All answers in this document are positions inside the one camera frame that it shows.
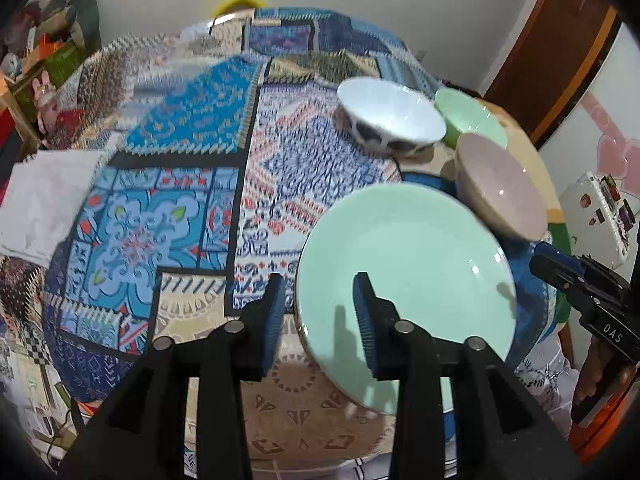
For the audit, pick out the green cardboard box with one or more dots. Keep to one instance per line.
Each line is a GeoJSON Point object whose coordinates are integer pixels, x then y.
{"type": "Point", "coordinates": [59, 60]}

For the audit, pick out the white bowl with black spots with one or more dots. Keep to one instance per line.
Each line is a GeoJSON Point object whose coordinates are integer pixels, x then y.
{"type": "Point", "coordinates": [389, 118]}

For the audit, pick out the patchwork patterned tablecloth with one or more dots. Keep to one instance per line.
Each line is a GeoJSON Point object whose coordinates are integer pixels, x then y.
{"type": "Point", "coordinates": [224, 147]}

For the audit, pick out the pink bowl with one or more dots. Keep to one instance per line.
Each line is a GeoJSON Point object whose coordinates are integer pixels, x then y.
{"type": "Point", "coordinates": [491, 182]}

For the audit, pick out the grey plush toy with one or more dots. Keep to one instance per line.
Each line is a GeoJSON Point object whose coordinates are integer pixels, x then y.
{"type": "Point", "coordinates": [76, 20]}

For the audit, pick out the wooden wardrobe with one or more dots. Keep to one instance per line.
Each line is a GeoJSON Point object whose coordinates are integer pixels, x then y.
{"type": "Point", "coordinates": [558, 53]}

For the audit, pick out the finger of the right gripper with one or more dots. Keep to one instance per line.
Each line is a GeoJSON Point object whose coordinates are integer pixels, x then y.
{"type": "Point", "coordinates": [565, 279]}
{"type": "Point", "coordinates": [548, 251]}

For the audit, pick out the pink bunny toy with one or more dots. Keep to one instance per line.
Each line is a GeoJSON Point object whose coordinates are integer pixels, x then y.
{"type": "Point", "coordinates": [44, 100]}

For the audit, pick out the white sliding door with hearts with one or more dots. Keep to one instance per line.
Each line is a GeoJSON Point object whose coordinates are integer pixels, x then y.
{"type": "Point", "coordinates": [601, 133]}

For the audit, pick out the mint green bowl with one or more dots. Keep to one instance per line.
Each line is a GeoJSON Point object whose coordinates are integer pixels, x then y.
{"type": "Point", "coordinates": [463, 114]}

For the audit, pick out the yellow round object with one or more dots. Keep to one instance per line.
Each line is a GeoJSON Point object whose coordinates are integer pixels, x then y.
{"type": "Point", "coordinates": [231, 6]}

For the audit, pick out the white folded paper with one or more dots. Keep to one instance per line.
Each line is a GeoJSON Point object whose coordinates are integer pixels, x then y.
{"type": "Point", "coordinates": [41, 202]}

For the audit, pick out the right hand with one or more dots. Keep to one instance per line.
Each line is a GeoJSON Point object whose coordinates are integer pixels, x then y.
{"type": "Point", "coordinates": [591, 373]}

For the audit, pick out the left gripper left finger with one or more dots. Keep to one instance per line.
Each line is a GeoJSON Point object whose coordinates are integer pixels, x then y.
{"type": "Point", "coordinates": [138, 431]}

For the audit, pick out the mint green plate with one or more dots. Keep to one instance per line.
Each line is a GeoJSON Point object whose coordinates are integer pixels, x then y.
{"type": "Point", "coordinates": [426, 253]}

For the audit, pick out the white board with stickers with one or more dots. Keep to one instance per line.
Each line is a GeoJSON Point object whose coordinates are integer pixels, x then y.
{"type": "Point", "coordinates": [598, 220]}

